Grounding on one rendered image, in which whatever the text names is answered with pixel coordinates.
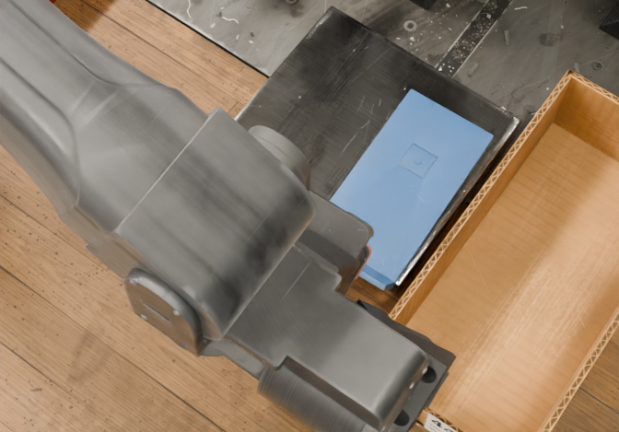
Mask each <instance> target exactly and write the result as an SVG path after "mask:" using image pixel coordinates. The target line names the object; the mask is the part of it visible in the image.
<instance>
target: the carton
mask: <svg viewBox="0 0 619 432"><path fill-rule="evenodd" d="M389 317H390V318H391V319H392V320H394V321H397V322H399V323H400V324H402V325H404V326H406V327H409V328H411V329H413V330H415V331H417V332H419V333H421V334H423V335H425V336H427V337H428V338H429V339H430V340H431V341H432V342H433V343H434V344H436V345H438V346H440V347H442V348H444V349H446V350H448V351H450V352H452V353H453V354H454V355H455V356H456V358H455V360H454V362H453V363H452V365H451V366H450V369H449V370H448V372H449V375H448V377H447V378H446V380H445V381H444V383H443V384H442V386H441V388H440V389H439V391H438V393H437V395H436V396H435V398H434V399H433V401H432V403H431V404H430V405H429V406H428V408H424V410H423V412H422V413H421V414H420V415H419V417H418V419H417V420H416V421H417V422H418V423H420V424H421V425H423V426H424V428H426V429H427V430H428V431H430V432H551V430H552V429H553V427H554V426H555V424H556V422H557V420H558V419H559V417H560V416H561V414H562V413H563V412H564V410H565V409H566V407H567V405H568V404H569V402H570V401H571V399H572V397H573V396H574V394H575V393H576V391H577V390H578V387H579V386H580V384H581V383H582V381H583V380H584V379H585V378H586V376H587V374H588V373H589V371H590V369H591V368H592V366H593V364H594V363H595V361H596V360H597V358H598V357H599V355H600V354H601V351H602V350H603V348H604V347H605V346H606V345H607V343H608V341H609V340H610V338H611V337H612V335H613V333H614V331H615V330H616V328H617V327H618V325H619V98H618V97H616V96H615V95H614V94H612V93H610V92H608V91H607V90H605V89H603V88H601V87H599V86H597V85H596V84H594V83H592V82H591V81H589V80H588V79H587V78H585V77H583V76H581V75H579V74H577V73H576V72H574V71H572V70H570V69H568V70H567V72H566V74H565V75H564V76H563V78H562V79H561V80H560V82H559V83H558V84H557V86H556V87H555V89H554V90H553V92H552V93H551V94H550V96H549V97H548V98H547V100H546V101H545V103H544V104H543V106H542V107H541V108H540V109H539V110H538V111H537V113H536V114H535V116H534V117H533V118H532V120H531V121H530V123H529V124H528V125H527V127H526V128H525V130H524V131H523V132H522V134H521V135H520V137H519V138H518V139H517V141H516V142H515V144H514V145H513V146H512V148H511V149H510V150H509V151H508V152H507V154H506V155H505V157H504V158H503V159H502V161H501V162H500V163H499V165H498V166H497V167H496V169H495V171H494V172H493V173H492V175H491V176H490V177H489V179H488V180H487V181H486V183H485V185H484V186H483V187H482V189H481V190H480V191H479V193H478V194H476V196H475V197H474V199H473V200H472V202H471V203H470V204H469V206H468V207H467V208H466V210H465V211H464V213H463V214H462V215H461V217H460V218H459V220H458V221H457V223H456V224H455V225H454V227H453V228H452V229H451V231H450V232H449V234H448V235H447V237H446V238H445V239H444V240H443V241H442V242H441V244H440V245H439V246H438V248H437V250H436V251H435V252H434V254H433V255H432V256H431V258H430V259H429V260H428V262H427V263H426V265H425V266H424V268H423V269H422V270H421V272H420V273H419V274H418V276H417V277H416V279H415V280H414V282H413V283H412V284H411V285H410V286H409V287H408V289H407V290H406V292H405V293H404V294H403V296H402V297H401V299H400V300H399V301H398V303H397V304H396V306H395V307H394V308H393V310H392V311H391V313H390V314H389Z"/></svg>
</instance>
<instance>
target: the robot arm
mask: <svg viewBox="0 0 619 432"><path fill-rule="evenodd" d="M0 145H1V146H2V147H3V148H4V149H5V150H6V151H7V152H8V153H9V154H10V155H11V156H12V157H13V158H14V159H15V160H16V161H17V163H18V164H19V165H20V166H21V167H22V168H23V169H24V170H25V171H26V172H27V173H28V174H29V176H30V177H31V178H32V179H33V180H34V182H35V183H36V184H37V185H38V186H39V188H40V189H41V191H42V192H43V193H44V195H45V196H46V197H47V199H48V200H49V201H50V203H51V204H52V205H53V207H54V209H55V210H56V211H57V215H58V217H59V218H60V219H61V220H62V221H63V222H64V223H65V224H66V225H67V226H69V227H70V228H71V229H72V230H73V231H74V232H75V233H76V234H77V235H78V236H80V237H81V238H82V239H83V240H84V241H86V242H87V244H86V246H85V248H86V249H87V250H88V251H89V252H90V253H92V254H93V255H94V256H95V257H96V258H98V259H99V260H100V261H101V262H102V263H104V264H105V265H106V266H107V267H108V268H110V269H111V270H112V271H113V272H114V273H116V274H117V275H118V276H119V277H120V278H121V279H122V280H123V284H124V287H125V290H126V293H127V296H128V298H129V301H130V304H131V306H132V309H133V312H134V314H135V315H137V316H138V317H140V318H141V319H142V320H144V321H146V322H147V323H149V324H150V325H151V326H153V327H154V328H156V329H157V330H159V331H160V332H162V333H163V334H165V335H166V336H168V338H170V339H171V340H172V341H173V342H174V343H176V344H177V345H178V346H180V347H182V348H183V349H185V350H187V351H189V352H190V353H192V354H193V355H194V356H196V357H199V356H226V357H227V358H229V359H230V360H232V361H233V362H234V363H236V364H237V365H239V366H240V367H242V368H244V369H245V370H246V371H248V372H249V373H251V374H252V375H253V376H254V377H256V378H257V379H259V383H258V387H257V392H259V393H260V394H261V395H262V396H264V397H265V398H267V399H268V400H270V401H271V402H272V403H274V404H276V405H277V406H279V407H280V408H282V409H283V410H284V411H286V412H287V413H289V414H291V415H292V416H294V417H295V418H296V419H297V420H298V421H300V422H301V423H303V424H304V425H305V426H307V427H309V428H310V429H312V430H313V431H315V432H388V431H390V432H408V431H409V430H410V429H411V428H412V427H413V426H414V424H415V422H416V420H417V419H418V417H419V415H420V414H421V413H422V412H423V410H424V408H428V406H429V405H430V404H431V403H432V401H433V399H434V398H435V396H436V395H437V393H438V391H439V389H440V388H441V386H442V384H443V383H444V381H445V380H446V378H447V377H448V375H449V372H448V370H449V369H450V366H451V365H452V363H453V362H454V360H455V358H456V356H455V355H454V354H453V353H452V352H450V351H448V350H446V349H444V348H442V347H440V346H438V345H436V344H434V343H433V342H432V341H431V340H430V339H429V338H428V337H427V336H425V335H423V334H421V333H419V332H417V331H415V330H413V329H411V328H409V327H406V326H404V325H402V324H400V323H399V322H397V321H394V320H392V319H391V318H390V317H389V315H388V314H387V313H386V312H385V311H384V310H382V309H379V308H377V307H375V306H372V305H370V304H368V303H367V302H365V301H363V300H361V299H359V300H358V301H357V302H356V303H355V302H354V301H353V300H351V299H350V298H348V297H346V296H345V294H346V293H347V291H348V289H349V288H350V286H351V285H352V284H353V282H354V280H355V279H357V278H358V276H359V274H360V273H361V271H362V269H363V268H364V266H365V264H366V263H367V261H368V259H369V257H370V255H371V252H372V249H371V248H370V246H369V245H368V244H367V243H368V241H369V239H370V238H372V237H373V235H374V230H373V228H372V226H371V225H370V224H369V223H367V222H365V221H364V220H362V219H361V218H359V217H358V216H355V215H354V214H352V213H351V212H346V211H345V210H343V209H342V208H340V207H339V206H337V205H336V204H333V203H332V202H330V201H329V200H327V199H326V198H324V197H322V196H321V195H319V194H318V193H316V192H314V191H313V190H312V189H310V164H309V162H308V161H307V159H306V157H305V156H304V155H303V153H302V152H301V151H300V150H299V149H298V148H297V147H296V146H295V145H294V144H293V143H292V142H291V141H289V140H288V139H287V138H286V137H284V136H283V135H281V134H279V133H278V132H277V131H275V130H273V129H270V128H268V127H265V126H260V125H256V126H253V127H252V128H251V129H250V130H249V132H248V131H247V130H246V129H244V128H243V127H242V126H241V125H240V124H239V123H238V122H237V121H235V120H234V119H233V118H232V117H231V116H230V115H229V114H228V113H227V112H225V111H224V110H223V109H222V108H221V107H217V108H216V109H214V110H213V111H211V112H210V113H208V114H206V113H205V112H203V111H202V110H201V109H200V108H199V107H198V106H197V105H196V104H194V103H193V102H192V101H191V100H190V99H189V98H188V97H187V96H185V95H184V94H183V93H182V92H181V91H180V90H178V89H177V88H170V87H168V86H166V85H164V84H162V83H161V82H159V81H157V80H156V79H155V78H153V77H151V76H149V75H147V74H145V73H144V72H142V71H140V70H139V69H137V68H136V67H134V66H133V65H131V64H129V63H127V62H126V61H124V59H122V58H121V57H119V56H118V55H116V54H115V53H113V52H112V51H110V50H109V49H107V48H106V47H105V46H103V45H102V44H101V43H99V42H98V41H96V40H95V39H94V38H92V37H91V36H90V35H88V34H87V33H86V32H85V31H84V30H82V29H81V28H80V27H78V25H77V24H76V23H74V22H73V21H72V20H71V19H70V18H68V17H67V16H66V15H65V14H64V13H63V12H62V11H60V10H59V9H58V8H57V7H56V6H55V5H54V4H53V3H51V2H50V1H49V0H0Z"/></svg>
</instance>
